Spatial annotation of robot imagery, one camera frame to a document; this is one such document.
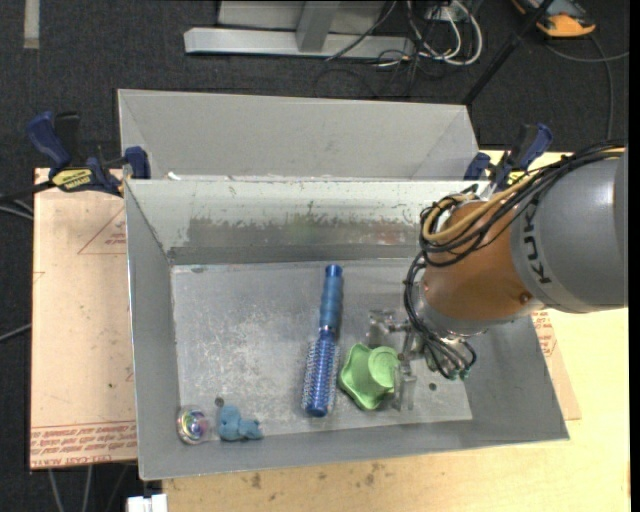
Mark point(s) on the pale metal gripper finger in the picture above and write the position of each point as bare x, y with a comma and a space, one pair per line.
406, 392
381, 320

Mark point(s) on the green wavy-edged cup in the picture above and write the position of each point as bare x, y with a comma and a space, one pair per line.
362, 380

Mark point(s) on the blue round hairbrush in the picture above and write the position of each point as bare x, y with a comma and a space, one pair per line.
330, 310

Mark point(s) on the grey metal bin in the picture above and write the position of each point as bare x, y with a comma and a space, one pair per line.
240, 340

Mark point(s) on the blue toy animal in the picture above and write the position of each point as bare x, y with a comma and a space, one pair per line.
232, 426

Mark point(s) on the clear iridescent round glass thing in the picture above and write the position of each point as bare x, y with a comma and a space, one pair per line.
192, 425

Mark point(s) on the brown cardboard board, red print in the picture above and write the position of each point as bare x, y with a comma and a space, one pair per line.
75, 310

